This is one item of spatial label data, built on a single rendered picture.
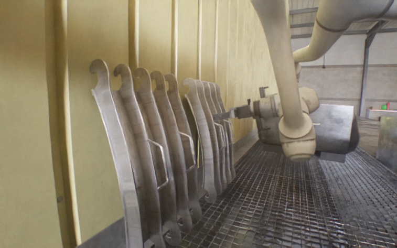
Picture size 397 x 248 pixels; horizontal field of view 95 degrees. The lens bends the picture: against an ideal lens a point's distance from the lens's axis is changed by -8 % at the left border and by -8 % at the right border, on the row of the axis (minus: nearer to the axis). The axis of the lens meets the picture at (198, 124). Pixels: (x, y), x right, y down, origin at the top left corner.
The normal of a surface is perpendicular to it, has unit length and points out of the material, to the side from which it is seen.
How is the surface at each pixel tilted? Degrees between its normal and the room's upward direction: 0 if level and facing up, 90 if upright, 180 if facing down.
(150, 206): 90
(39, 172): 90
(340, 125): 90
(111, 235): 90
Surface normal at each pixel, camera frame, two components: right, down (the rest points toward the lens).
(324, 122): -0.59, 0.06
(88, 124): 0.90, 0.07
